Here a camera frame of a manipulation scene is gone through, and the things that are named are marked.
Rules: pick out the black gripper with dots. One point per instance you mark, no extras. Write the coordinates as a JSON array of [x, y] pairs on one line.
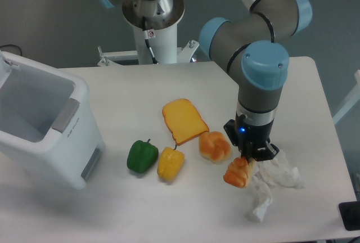
[[250, 133]]

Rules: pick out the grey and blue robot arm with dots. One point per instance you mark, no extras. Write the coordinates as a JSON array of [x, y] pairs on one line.
[[248, 51]]

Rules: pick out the orange braided bread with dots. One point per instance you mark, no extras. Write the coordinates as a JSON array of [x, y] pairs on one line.
[[239, 172]]

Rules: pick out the round knotted bread roll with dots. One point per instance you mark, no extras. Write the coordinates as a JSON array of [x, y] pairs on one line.
[[214, 147]]

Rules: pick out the square toast bread slice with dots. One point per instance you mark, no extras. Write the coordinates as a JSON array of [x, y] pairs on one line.
[[183, 120]]

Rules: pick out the white trash can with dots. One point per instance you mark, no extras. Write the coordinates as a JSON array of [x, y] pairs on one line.
[[47, 125]]

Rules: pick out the crumpled white tissue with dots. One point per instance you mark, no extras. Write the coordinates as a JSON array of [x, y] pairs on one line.
[[269, 174]]

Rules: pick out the yellow bell pepper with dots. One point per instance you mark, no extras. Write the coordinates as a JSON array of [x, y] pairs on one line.
[[170, 163]]

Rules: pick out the green bell pepper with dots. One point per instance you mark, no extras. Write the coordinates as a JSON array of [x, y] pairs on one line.
[[142, 155]]

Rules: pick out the black device at edge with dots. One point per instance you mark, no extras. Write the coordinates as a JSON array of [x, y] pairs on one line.
[[349, 212]]

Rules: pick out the white frame at right edge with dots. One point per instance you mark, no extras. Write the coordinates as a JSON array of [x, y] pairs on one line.
[[348, 102]]

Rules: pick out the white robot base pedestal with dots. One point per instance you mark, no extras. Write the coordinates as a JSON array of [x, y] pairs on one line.
[[155, 30]]

